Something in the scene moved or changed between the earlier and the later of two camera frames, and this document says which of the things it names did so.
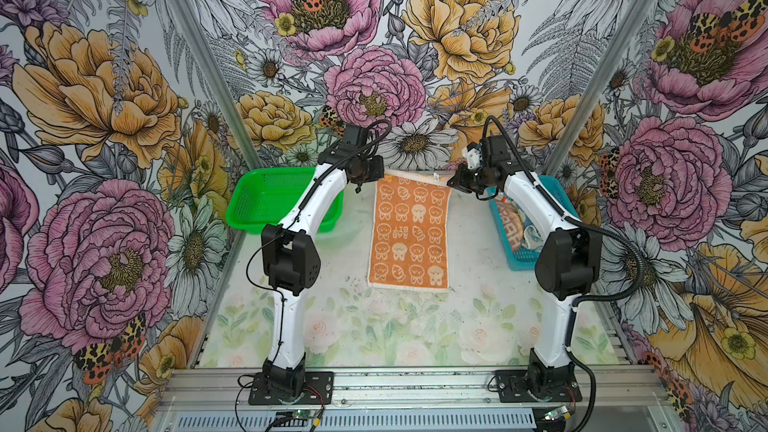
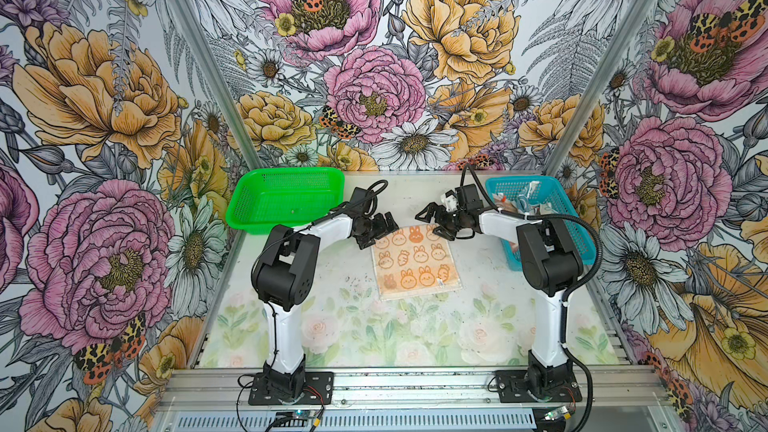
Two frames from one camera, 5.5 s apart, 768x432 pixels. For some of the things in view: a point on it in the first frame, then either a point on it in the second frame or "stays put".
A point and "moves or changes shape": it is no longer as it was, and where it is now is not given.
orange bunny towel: (411, 232) moves or changes shape
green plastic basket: (262, 198) stays put
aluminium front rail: (624, 390) stays put
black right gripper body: (477, 179) -> (454, 220)
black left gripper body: (369, 169) -> (366, 233)
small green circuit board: (302, 414) stays put
